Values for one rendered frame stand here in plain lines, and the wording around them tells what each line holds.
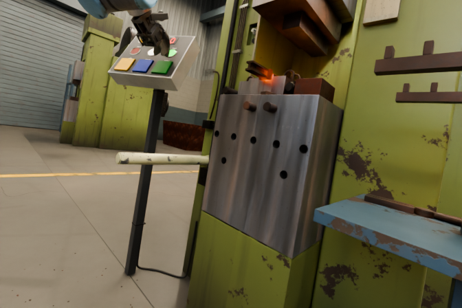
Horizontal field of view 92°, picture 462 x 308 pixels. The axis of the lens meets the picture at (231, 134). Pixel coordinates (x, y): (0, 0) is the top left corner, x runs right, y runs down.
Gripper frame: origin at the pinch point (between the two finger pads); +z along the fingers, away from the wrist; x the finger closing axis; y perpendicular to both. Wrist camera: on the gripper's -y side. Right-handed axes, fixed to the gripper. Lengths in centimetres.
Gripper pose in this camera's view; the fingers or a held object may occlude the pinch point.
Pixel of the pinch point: (166, 53)
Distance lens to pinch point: 107.5
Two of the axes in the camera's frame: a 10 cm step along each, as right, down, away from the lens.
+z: 1.7, 5.3, 8.3
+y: -2.9, 8.3, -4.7
